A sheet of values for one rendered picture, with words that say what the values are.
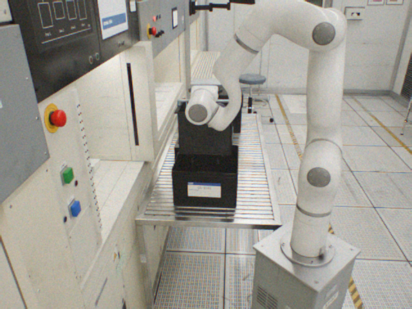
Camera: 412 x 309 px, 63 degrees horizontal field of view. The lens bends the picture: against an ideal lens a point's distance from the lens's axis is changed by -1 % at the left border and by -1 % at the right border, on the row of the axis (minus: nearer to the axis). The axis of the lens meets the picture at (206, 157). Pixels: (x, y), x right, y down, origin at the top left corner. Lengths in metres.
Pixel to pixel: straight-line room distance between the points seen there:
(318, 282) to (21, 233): 0.88
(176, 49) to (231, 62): 1.91
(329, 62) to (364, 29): 4.86
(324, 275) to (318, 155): 0.43
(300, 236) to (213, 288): 1.04
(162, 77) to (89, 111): 1.46
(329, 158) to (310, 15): 0.39
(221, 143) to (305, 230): 0.46
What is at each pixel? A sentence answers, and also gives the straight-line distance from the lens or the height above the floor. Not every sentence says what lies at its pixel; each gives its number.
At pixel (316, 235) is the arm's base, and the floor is 0.87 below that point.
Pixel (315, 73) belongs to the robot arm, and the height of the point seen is 1.40.
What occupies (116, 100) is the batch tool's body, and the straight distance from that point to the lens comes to 1.54.
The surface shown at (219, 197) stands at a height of 0.81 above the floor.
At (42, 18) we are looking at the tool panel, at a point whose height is 1.56.
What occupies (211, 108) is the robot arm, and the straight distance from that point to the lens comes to 1.10.
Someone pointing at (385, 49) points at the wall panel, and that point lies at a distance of 6.04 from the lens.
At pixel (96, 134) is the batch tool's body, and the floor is 1.00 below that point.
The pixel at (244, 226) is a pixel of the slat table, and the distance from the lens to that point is 1.40.
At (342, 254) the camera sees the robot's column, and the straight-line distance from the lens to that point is 1.33.
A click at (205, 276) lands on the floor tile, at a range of 2.22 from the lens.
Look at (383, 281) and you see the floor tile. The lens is 2.44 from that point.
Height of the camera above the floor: 1.62
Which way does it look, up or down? 27 degrees down
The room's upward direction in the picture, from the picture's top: straight up
